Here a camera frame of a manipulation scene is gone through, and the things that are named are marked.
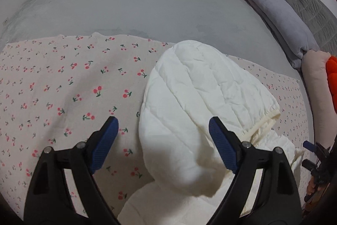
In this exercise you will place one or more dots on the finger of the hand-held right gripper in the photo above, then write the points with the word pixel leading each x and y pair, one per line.
pixel 308 145
pixel 308 163

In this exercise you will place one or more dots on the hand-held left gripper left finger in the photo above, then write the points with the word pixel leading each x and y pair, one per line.
pixel 103 146

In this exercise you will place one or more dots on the pink pillow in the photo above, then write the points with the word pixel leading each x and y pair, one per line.
pixel 316 88

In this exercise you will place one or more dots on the grey folded blanket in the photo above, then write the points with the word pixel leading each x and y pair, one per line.
pixel 276 16

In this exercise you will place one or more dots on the orange pumpkin plush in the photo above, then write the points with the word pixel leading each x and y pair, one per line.
pixel 333 82

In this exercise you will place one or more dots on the cherry print bed sheet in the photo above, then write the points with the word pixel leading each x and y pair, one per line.
pixel 65 82

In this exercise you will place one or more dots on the person's right hand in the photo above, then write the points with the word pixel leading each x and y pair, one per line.
pixel 312 188

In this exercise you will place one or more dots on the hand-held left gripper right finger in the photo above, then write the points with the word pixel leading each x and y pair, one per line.
pixel 223 146

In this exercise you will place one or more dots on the grey quilted pillow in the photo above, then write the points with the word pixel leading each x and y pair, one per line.
pixel 310 8

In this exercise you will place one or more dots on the grey bed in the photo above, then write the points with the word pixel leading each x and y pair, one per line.
pixel 131 3

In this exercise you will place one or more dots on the white quilted hooded jacket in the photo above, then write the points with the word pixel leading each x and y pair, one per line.
pixel 184 109

